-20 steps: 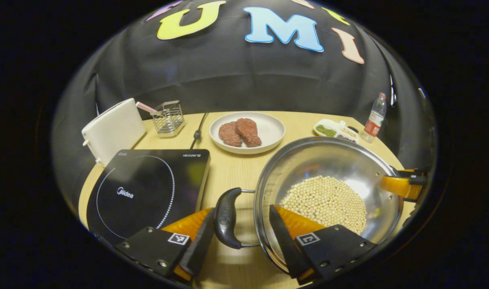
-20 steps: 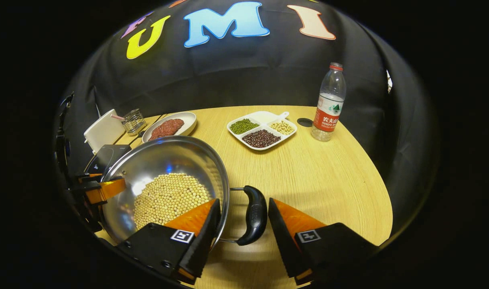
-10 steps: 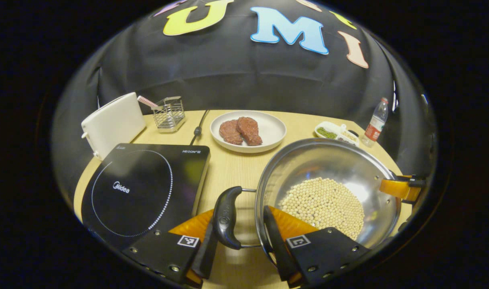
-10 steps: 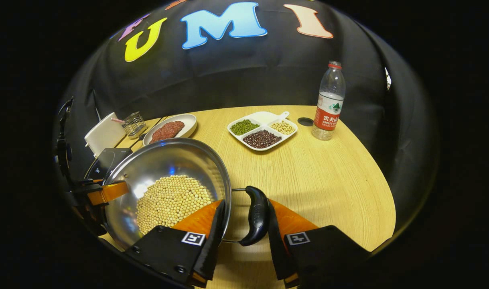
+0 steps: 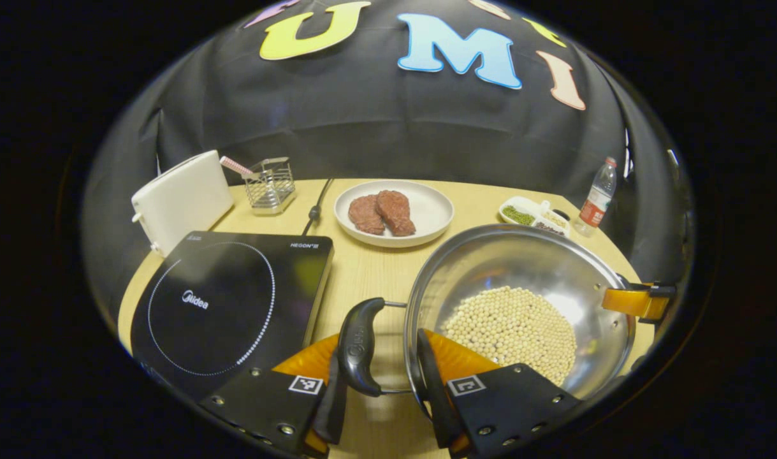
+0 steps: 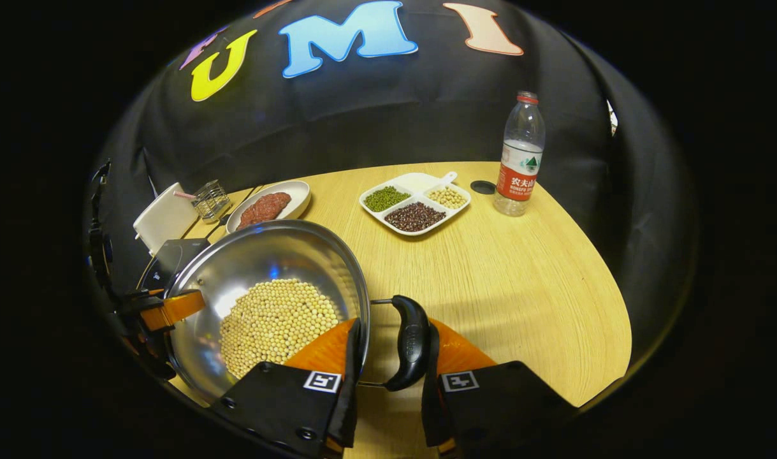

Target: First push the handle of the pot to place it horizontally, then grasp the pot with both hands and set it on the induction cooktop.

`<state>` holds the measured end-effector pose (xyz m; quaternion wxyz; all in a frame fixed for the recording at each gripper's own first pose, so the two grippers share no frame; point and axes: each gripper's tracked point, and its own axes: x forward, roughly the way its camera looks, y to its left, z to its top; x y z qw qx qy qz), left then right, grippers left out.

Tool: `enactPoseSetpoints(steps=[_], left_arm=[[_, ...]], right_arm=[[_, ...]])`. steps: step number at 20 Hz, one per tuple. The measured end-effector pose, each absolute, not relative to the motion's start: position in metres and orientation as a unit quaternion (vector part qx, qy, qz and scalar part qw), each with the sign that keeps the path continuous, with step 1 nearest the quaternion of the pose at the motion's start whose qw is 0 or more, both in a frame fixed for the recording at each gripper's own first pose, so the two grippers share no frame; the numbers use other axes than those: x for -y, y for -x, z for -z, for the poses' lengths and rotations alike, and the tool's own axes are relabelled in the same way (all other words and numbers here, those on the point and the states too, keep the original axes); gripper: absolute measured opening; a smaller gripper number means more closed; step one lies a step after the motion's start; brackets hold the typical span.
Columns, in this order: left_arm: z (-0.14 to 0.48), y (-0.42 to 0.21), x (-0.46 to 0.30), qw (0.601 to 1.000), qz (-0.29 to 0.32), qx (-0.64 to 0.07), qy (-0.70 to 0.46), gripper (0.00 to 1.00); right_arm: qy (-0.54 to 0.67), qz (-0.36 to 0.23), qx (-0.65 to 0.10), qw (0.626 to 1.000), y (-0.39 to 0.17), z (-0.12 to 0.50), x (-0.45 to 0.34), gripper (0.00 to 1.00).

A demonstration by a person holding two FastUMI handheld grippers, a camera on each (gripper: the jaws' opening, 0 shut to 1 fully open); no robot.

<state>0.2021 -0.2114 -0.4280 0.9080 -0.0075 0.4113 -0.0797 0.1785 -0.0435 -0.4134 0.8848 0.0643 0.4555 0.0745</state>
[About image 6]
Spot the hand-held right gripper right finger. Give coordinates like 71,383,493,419
421,319,577,457

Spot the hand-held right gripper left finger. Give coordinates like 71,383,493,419
211,317,362,459

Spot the black induction cooktop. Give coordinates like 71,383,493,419
138,238,212,291

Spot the stainless steel pot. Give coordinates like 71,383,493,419
164,220,432,404

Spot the pile of soybeans in pot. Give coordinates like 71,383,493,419
219,279,341,380

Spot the white toaster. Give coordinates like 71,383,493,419
133,182,200,256

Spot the raw red meat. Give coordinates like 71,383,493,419
237,192,292,230

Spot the white round plate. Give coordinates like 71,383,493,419
226,180,311,234

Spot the pile of dark red beans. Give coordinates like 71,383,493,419
384,202,446,232

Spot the small pile of soybeans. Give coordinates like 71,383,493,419
426,186,467,210

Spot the pile of green mung beans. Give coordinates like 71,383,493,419
364,186,411,213

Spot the clear plastic water bottle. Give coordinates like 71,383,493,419
493,91,546,217

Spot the white divided dish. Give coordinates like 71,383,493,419
359,171,472,237

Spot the black backdrop cloth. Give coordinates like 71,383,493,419
85,0,698,383

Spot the black power cable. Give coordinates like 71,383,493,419
200,186,263,240

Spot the metal wire utensil holder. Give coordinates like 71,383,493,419
192,180,231,223

